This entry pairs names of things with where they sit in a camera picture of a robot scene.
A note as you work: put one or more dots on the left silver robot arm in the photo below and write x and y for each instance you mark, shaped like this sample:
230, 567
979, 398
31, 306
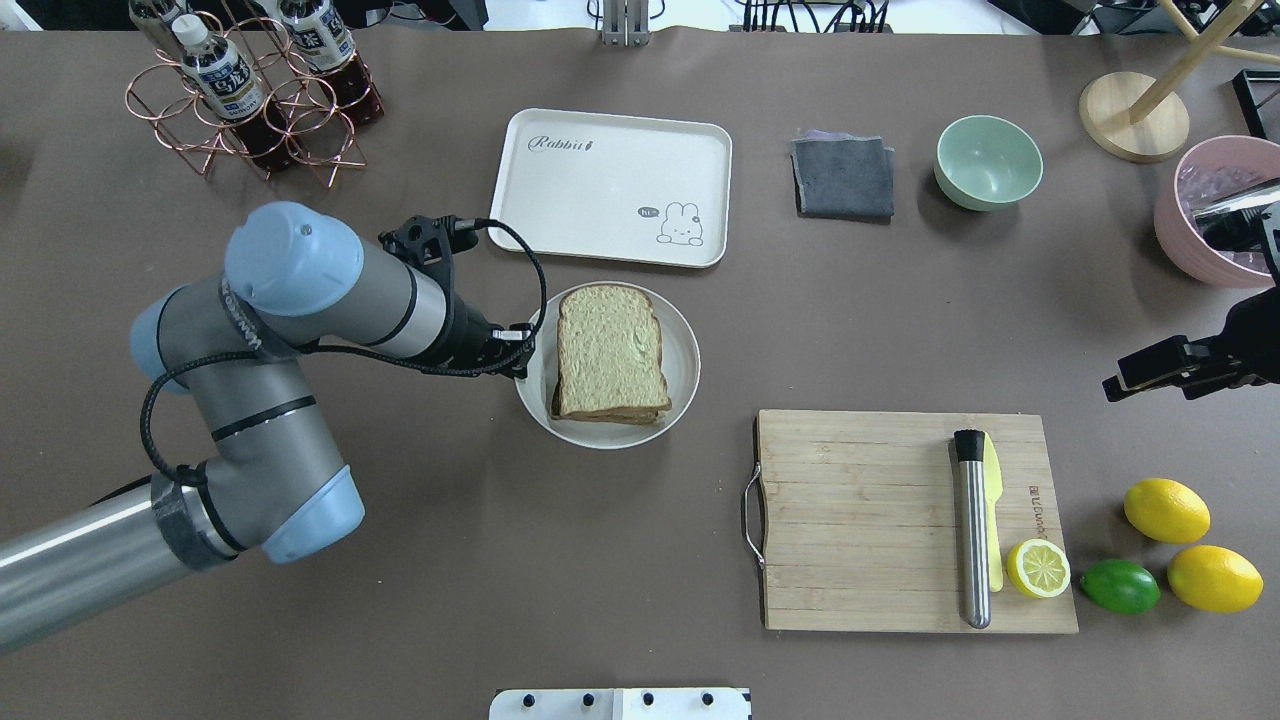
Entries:
241, 452

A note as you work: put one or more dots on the aluminium frame post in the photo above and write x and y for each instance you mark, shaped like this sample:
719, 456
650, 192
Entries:
624, 23

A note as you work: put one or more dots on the cream rabbit tray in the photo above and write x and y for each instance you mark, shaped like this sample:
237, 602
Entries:
606, 186

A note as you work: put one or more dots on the yellow lemon near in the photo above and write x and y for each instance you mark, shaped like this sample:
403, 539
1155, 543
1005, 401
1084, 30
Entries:
1214, 579

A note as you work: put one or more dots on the pink bowl with ice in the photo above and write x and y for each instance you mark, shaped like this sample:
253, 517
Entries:
1212, 168

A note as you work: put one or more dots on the yellow plastic knife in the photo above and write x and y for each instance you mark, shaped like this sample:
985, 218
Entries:
993, 489

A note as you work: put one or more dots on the mint green bowl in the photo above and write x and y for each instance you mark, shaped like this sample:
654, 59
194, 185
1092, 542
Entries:
985, 163

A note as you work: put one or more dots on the tea bottle front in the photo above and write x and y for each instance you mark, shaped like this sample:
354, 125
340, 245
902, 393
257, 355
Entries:
235, 93

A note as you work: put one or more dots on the yellow lemon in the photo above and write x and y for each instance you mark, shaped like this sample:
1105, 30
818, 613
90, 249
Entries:
1167, 511
1214, 579

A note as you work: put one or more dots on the green lime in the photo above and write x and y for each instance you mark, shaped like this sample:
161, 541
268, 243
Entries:
1121, 586

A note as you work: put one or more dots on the yellow lemon far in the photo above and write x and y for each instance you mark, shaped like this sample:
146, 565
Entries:
1167, 511

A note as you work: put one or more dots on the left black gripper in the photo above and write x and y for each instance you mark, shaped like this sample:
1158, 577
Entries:
466, 335

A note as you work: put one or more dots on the wooden mug tree stand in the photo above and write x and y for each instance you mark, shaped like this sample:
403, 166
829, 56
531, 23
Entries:
1139, 118

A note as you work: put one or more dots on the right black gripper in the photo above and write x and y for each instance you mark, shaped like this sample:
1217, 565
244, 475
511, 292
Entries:
1252, 330

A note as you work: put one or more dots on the steel muddler bar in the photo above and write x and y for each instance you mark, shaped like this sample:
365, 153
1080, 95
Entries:
972, 533

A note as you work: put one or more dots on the white round plate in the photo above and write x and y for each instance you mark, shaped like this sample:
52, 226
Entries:
680, 363

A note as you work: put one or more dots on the copper wire bottle rack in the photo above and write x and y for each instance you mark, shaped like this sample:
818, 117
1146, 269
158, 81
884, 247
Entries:
284, 86

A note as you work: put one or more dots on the bread slice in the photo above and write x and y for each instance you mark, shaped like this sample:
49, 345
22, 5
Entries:
629, 417
608, 348

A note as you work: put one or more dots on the tea bottle back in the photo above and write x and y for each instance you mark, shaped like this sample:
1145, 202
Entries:
154, 19

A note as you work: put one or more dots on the metal ice scoop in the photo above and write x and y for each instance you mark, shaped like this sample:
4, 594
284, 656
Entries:
1235, 215

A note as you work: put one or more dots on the tea bottle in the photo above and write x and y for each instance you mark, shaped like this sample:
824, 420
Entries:
325, 43
154, 19
235, 93

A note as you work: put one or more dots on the half lemon slice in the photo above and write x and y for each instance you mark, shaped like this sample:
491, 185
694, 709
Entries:
1038, 569

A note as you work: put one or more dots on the grey folded cloth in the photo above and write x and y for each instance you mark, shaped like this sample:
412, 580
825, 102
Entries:
843, 176

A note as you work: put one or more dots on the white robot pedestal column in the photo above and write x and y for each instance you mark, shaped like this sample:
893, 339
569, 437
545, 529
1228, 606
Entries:
696, 702

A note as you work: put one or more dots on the tea bottle middle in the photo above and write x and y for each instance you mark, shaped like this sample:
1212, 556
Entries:
325, 43

